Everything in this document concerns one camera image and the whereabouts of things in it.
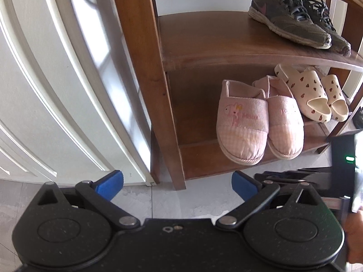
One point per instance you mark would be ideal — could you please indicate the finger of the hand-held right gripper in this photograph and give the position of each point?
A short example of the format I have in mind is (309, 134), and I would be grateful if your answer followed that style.
(306, 175)
(312, 185)

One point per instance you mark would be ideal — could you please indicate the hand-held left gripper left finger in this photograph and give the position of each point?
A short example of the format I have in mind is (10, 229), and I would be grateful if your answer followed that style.
(109, 185)

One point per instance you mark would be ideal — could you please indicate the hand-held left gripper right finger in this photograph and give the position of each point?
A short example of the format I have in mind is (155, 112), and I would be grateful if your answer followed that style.
(244, 187)

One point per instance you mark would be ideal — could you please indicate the pink fabric slipper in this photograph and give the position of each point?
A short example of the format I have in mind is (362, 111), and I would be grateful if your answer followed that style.
(241, 130)
(285, 127)

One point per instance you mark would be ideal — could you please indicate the cream heart-print slide sandal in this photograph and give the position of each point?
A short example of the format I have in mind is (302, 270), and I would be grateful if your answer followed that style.
(306, 90)
(337, 96)

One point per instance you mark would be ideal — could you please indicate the dark worn sneaker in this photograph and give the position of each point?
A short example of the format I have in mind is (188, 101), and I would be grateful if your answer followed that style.
(283, 14)
(337, 38)

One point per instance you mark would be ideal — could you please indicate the wooden shoe rack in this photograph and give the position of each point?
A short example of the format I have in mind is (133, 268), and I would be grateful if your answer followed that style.
(198, 39)

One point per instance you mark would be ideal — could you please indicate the person's right hand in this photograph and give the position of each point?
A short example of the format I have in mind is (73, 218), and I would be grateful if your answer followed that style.
(354, 235)

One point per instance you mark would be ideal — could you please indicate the black shoe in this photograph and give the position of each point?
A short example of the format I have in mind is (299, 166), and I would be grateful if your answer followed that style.
(359, 116)

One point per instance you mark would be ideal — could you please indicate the white panelled door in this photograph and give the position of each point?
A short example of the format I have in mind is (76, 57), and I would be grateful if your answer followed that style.
(56, 90)

